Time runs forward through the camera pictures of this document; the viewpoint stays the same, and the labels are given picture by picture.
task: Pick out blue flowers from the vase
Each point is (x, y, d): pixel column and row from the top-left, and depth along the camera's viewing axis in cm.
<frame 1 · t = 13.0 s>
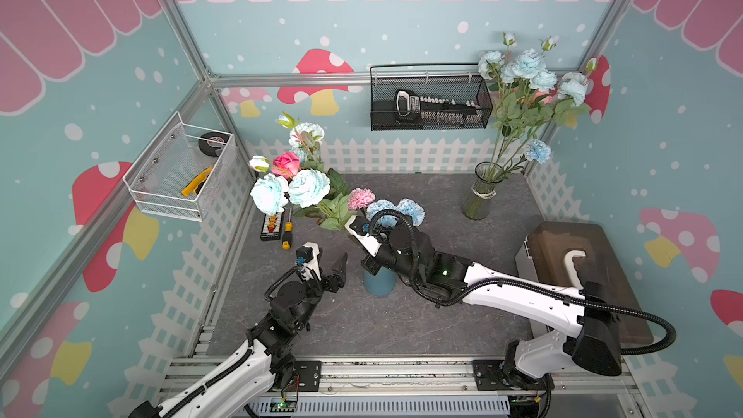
left hand: (336, 256, 78), fingers open
right hand: (352, 235, 68), fingers closed
teal ceramic vase: (380, 281, 81), point 12 cm above the table
clear glass vase: (476, 206, 105), point 6 cm above the table
yellow black screwdriver: (287, 233, 104), on the table

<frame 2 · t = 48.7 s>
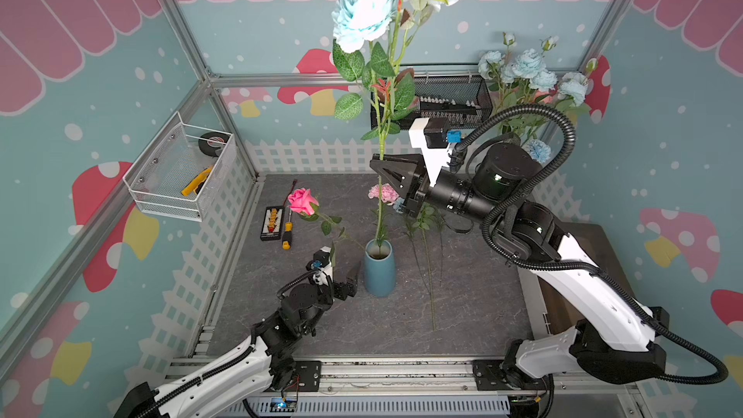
left hand: (347, 263, 78), fingers open
right hand: (375, 162, 46), fingers closed
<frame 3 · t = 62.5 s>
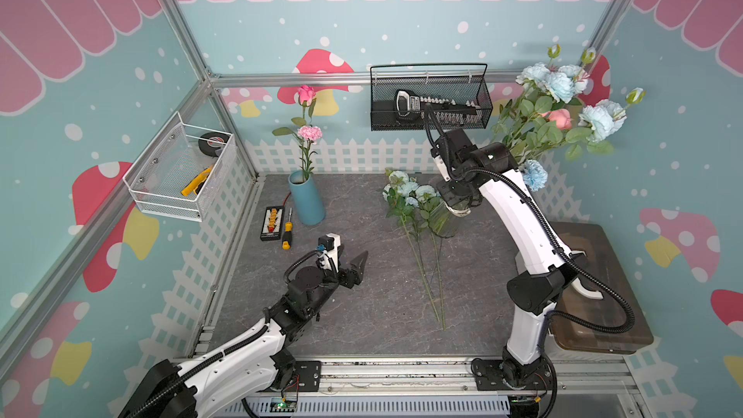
left hand: (357, 254, 79), fingers open
right hand: (455, 189, 77), fingers closed
teal ceramic vase: (308, 202, 97), point 14 cm above the table
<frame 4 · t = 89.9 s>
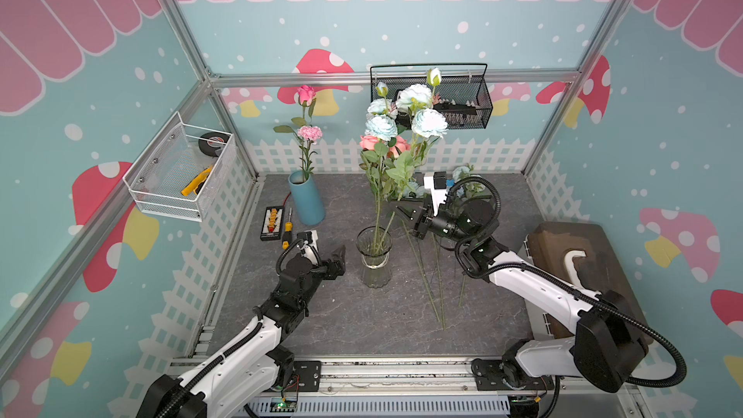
left hand: (333, 252, 83), fingers open
right hand: (391, 206, 66), fingers closed
clear glass vase: (374, 244, 81), point 18 cm above the table
the other named things where they were.

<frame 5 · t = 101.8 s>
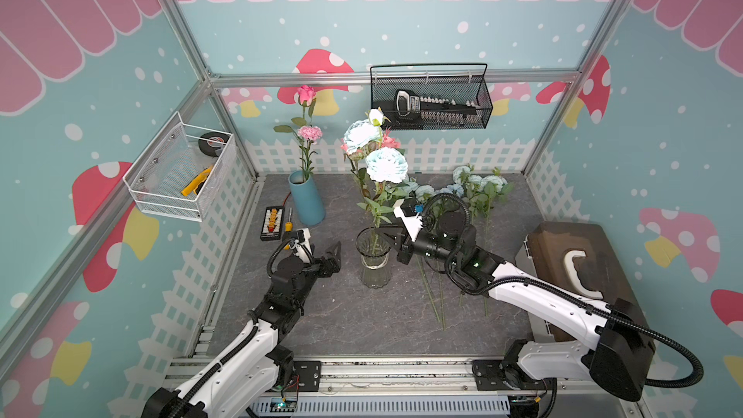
left hand: (329, 248, 82), fingers open
right hand: (377, 230, 68), fingers closed
the named things where they were.

